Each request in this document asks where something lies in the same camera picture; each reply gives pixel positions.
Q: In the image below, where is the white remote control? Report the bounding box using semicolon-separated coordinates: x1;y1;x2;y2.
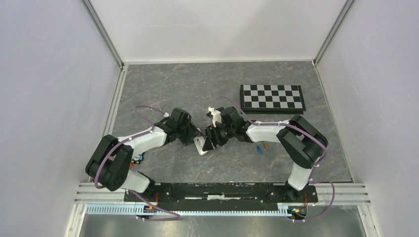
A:
193;136;208;156

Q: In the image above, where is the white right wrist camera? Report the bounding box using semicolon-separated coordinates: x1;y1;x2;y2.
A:
208;107;222;127

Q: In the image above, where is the white slotted cable duct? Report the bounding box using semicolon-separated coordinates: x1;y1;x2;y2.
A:
86;204;306;217

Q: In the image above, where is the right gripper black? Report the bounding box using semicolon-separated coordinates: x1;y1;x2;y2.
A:
203;121;236;151

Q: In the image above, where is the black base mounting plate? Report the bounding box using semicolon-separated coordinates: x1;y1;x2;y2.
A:
141;182;319;211

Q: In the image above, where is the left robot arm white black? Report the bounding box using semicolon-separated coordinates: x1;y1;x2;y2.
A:
85;108;205;201

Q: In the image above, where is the black white chessboard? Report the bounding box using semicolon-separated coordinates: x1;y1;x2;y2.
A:
240;84;306;115

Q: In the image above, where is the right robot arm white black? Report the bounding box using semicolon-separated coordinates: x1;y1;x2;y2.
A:
194;107;328;201

